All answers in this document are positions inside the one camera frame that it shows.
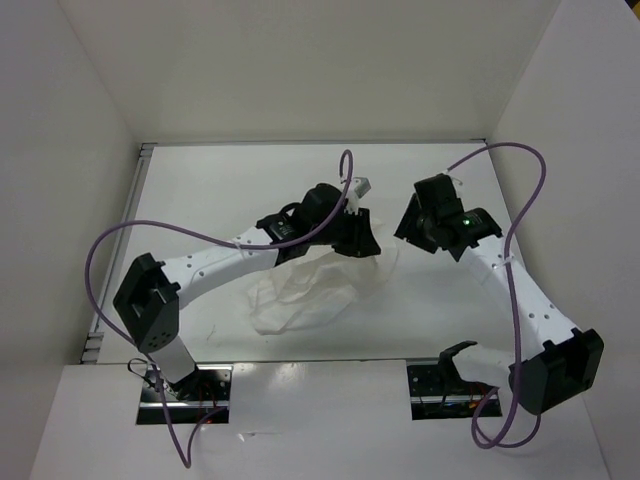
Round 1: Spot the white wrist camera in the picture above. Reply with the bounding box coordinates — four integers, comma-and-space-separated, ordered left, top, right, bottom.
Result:
443, 171, 464, 195
345, 177, 371, 214

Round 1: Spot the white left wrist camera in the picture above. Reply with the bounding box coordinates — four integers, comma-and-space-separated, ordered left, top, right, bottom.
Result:
345, 177, 371, 214

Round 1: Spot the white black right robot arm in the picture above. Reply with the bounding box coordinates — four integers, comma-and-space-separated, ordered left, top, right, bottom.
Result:
395, 174, 604, 415

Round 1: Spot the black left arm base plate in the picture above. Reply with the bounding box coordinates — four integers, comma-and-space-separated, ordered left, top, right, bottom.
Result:
130, 364, 233, 426

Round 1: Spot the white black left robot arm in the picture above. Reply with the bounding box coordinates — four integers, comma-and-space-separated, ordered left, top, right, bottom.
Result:
113, 177, 381, 400

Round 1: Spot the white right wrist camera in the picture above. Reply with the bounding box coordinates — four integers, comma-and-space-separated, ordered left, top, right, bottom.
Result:
443, 171, 464, 195

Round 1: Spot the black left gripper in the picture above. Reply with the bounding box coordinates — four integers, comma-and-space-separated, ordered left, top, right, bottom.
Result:
309, 205, 382, 258

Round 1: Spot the white fabric skirt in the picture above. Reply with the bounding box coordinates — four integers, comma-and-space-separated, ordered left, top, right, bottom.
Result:
247, 218, 399, 336

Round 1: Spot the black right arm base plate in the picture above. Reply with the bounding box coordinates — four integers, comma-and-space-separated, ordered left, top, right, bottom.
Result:
406, 363, 492, 421

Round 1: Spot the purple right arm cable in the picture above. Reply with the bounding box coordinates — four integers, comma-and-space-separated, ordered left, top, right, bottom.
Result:
444, 142, 547, 447

